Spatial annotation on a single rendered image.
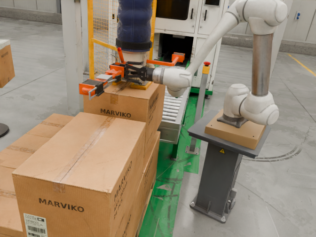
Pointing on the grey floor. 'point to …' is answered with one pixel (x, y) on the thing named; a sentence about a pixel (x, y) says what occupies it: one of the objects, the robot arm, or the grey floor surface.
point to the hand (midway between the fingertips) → (119, 70)
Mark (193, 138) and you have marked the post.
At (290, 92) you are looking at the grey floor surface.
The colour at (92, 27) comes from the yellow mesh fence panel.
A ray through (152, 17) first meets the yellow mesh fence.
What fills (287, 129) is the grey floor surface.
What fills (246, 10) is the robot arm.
